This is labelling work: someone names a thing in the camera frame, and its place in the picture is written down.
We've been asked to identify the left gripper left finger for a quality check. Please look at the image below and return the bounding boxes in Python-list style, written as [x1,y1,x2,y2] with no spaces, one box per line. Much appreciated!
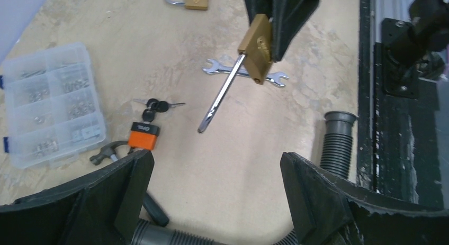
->
[1,150,155,244]

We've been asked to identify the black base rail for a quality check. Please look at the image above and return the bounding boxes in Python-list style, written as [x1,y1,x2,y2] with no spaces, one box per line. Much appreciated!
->
[356,0,448,208]

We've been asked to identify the black keys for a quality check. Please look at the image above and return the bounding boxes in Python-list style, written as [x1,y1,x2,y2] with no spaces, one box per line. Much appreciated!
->
[133,98,186,123]

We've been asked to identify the clear plastic organizer box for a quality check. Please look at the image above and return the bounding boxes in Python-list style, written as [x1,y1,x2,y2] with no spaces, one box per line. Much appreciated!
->
[1,42,107,169]

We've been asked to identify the brass padlock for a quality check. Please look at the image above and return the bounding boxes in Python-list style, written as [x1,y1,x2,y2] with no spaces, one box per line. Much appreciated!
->
[165,0,209,11]
[197,14,273,133]

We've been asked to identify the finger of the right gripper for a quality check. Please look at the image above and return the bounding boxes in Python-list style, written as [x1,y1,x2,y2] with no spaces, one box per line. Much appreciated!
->
[271,0,320,62]
[244,0,273,24]

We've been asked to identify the orange padlock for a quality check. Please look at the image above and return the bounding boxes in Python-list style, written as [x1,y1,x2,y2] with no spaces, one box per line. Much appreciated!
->
[128,122,160,150]

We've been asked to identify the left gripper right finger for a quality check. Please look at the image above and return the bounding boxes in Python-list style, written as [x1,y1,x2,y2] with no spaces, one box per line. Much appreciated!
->
[280,152,448,244]

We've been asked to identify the black corrugated hose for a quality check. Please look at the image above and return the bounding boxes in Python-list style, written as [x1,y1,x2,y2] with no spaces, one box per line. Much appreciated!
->
[131,110,358,245]

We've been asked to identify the silver wrench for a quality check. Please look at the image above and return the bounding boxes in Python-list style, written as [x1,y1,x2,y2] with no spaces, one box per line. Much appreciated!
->
[202,59,290,87]

